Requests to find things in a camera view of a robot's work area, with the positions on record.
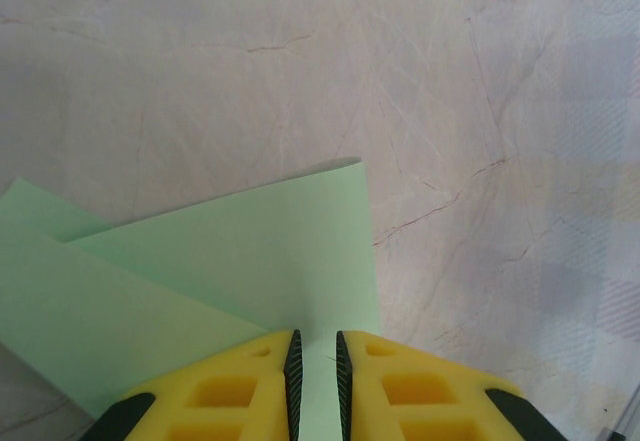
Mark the light green paper sheet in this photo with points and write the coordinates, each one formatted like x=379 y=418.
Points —
x=225 y=261

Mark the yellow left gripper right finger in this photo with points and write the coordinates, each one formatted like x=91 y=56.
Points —
x=415 y=396

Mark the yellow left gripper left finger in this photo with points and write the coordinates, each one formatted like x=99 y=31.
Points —
x=225 y=396

